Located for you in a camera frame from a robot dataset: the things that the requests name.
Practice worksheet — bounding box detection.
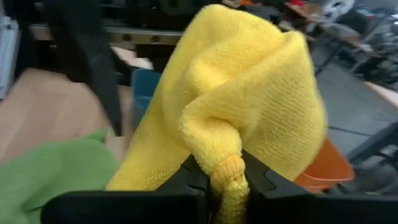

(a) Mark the black aluminium table frame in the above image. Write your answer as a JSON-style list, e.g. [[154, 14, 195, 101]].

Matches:
[[29, 24, 184, 46]]

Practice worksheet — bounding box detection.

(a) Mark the orange plastic basket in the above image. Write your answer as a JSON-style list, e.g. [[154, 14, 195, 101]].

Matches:
[[294, 138, 356, 194]]

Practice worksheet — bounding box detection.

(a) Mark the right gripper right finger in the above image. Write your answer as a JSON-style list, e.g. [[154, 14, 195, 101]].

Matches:
[[242, 149, 398, 224]]

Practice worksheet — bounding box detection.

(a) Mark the cluttered background desk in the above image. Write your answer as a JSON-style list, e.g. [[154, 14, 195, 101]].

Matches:
[[279, 0, 398, 85]]

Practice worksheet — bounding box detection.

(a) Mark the yellow microfiber towel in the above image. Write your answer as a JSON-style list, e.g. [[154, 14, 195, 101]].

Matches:
[[105, 3, 329, 224]]

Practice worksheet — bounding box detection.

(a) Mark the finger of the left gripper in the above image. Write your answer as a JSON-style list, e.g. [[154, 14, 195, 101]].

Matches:
[[60, 27, 123, 137]]

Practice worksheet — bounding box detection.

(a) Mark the green microfiber towel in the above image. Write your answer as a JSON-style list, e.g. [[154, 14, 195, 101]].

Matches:
[[0, 129, 119, 224]]

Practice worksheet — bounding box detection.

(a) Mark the teal plastic basket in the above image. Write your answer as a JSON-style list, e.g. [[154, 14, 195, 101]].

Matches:
[[130, 68, 162, 129]]

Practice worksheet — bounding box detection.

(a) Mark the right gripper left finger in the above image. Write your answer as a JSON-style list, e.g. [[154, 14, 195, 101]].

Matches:
[[40, 152, 210, 224]]

